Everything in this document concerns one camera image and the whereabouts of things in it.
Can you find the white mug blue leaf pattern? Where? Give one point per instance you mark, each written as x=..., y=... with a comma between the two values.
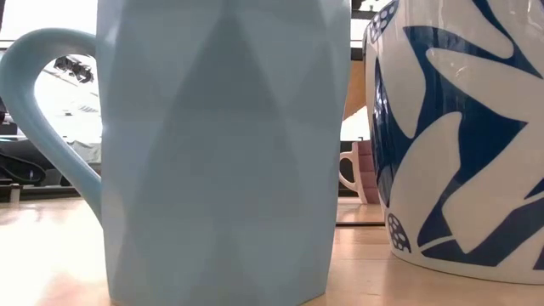
x=467, y=170

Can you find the wooden shelf black metal frame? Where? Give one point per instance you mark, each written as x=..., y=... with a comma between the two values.
x=355, y=85

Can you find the black ceiling camera rig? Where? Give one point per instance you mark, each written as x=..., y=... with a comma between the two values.
x=76, y=68

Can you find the black aluminium table frame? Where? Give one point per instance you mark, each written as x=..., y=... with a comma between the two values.
x=42, y=192

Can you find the light blue faceted mug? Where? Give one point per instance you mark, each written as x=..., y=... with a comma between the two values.
x=221, y=170

